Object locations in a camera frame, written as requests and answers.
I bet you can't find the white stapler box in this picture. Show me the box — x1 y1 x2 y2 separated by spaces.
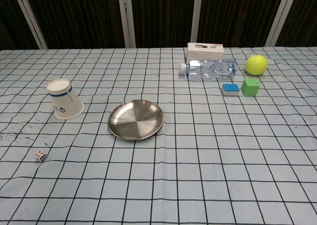
186 42 225 62

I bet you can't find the round metal plate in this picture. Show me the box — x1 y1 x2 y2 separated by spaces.
107 99 165 141

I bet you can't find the blue and white block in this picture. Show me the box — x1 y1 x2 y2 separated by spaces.
222 83 240 97

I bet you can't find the white paper cup blue print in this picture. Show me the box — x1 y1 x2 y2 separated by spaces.
47 78 85 120

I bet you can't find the white die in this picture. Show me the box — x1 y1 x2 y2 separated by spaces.
34 150 48 163

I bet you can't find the white metal frame post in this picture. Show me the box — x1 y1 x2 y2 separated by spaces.
266 0 300 47
117 0 136 48
11 0 48 50
190 0 211 47

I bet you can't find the clear plastic water bottle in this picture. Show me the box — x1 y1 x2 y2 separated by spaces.
179 59 237 81

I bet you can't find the green cube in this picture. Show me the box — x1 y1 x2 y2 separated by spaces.
241 78 261 97

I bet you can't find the light blue checked tablecloth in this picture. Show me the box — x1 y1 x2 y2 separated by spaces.
0 46 317 225

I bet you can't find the yellow tennis ball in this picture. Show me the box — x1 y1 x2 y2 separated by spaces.
245 55 268 76

